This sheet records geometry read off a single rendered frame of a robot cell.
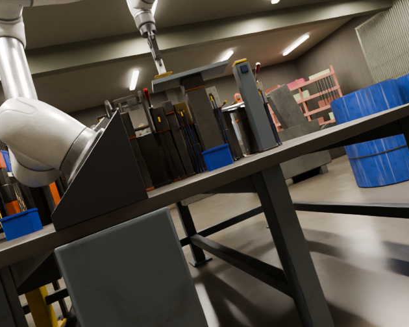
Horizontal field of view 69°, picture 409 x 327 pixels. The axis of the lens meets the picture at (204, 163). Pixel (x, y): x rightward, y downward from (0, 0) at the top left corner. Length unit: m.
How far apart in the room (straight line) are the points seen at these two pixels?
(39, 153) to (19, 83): 0.41
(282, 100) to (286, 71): 5.62
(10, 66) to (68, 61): 4.57
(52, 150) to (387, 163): 2.81
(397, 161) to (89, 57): 4.91
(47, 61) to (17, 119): 4.99
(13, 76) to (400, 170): 2.96
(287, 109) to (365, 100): 3.88
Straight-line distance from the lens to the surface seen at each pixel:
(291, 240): 1.06
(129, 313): 0.87
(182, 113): 1.55
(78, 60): 5.88
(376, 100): 3.14
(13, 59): 1.35
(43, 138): 0.91
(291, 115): 6.88
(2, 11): 1.41
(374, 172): 3.20
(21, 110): 0.95
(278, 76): 12.12
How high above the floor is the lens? 0.74
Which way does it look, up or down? level
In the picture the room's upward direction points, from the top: 19 degrees counter-clockwise
